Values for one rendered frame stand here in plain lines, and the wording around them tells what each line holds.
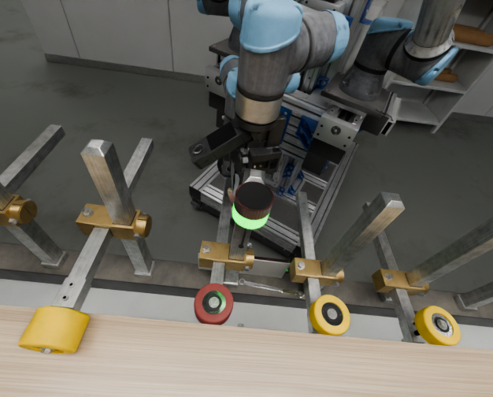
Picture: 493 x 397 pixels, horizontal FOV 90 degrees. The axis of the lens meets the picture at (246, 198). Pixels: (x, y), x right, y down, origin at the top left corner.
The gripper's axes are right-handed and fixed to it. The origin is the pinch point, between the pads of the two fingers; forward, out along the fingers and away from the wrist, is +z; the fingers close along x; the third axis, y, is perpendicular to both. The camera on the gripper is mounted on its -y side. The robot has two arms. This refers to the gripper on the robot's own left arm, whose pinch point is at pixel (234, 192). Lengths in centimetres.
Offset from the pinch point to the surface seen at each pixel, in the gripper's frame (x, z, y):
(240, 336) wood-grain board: -26.9, 10.5, -5.5
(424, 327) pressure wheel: -36, 12, 34
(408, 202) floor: 44, 105, 175
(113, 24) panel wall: 280, 52, -43
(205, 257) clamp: -7.8, 13.4, -8.4
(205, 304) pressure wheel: -19.4, 10.0, -10.8
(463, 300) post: -34, 30, 69
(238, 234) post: -9.7, 2.0, -1.8
